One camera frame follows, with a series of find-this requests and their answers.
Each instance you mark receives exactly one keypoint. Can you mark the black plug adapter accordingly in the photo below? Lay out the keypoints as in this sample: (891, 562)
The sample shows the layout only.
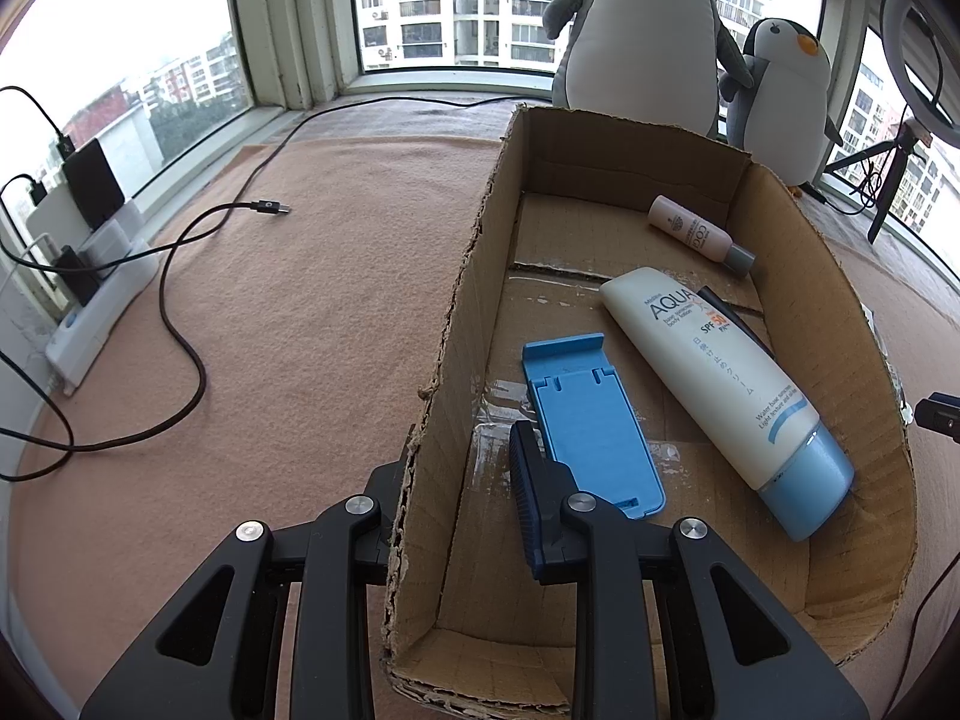
(79, 274)

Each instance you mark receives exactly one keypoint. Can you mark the white window frame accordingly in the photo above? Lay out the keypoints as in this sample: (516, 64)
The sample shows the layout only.
(300, 15)

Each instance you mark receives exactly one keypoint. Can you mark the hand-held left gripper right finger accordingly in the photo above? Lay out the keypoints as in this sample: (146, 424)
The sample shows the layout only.
(521, 502)

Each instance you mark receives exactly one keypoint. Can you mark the brown cardboard box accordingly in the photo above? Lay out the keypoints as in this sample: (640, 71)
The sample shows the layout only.
(570, 240)

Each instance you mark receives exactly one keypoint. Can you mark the small penguin plush toy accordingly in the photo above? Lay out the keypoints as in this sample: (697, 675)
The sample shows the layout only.
(787, 112)

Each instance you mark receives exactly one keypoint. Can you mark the large penguin plush toy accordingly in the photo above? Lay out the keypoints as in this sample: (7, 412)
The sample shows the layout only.
(637, 37)

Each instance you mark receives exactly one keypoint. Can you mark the white sunscreen tube blue cap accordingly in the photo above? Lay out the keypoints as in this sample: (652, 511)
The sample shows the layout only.
(712, 382)

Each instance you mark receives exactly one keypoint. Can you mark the white flat device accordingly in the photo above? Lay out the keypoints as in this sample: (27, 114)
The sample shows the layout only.
(56, 217)

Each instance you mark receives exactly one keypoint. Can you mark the small pink tube grey cap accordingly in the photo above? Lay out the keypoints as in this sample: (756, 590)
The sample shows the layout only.
(690, 229)

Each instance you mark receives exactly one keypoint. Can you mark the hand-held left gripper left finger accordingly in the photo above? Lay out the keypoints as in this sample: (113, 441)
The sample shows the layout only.
(352, 540)

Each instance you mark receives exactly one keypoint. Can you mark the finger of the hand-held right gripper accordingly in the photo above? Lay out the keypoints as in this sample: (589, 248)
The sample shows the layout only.
(941, 416)

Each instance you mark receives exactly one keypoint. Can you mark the black cylinder tube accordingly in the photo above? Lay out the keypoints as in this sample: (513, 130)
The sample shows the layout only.
(739, 322)

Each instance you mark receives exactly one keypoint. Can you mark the black power adapter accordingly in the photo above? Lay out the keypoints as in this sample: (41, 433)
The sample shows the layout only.
(94, 184)

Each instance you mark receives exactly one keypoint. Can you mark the white power strip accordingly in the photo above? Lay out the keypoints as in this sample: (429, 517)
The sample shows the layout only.
(105, 315)

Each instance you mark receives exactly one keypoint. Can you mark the black tripod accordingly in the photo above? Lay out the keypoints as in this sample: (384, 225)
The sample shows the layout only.
(889, 195)

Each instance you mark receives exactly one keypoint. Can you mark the blue phone stand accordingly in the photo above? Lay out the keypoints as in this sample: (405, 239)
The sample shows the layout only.
(592, 427)

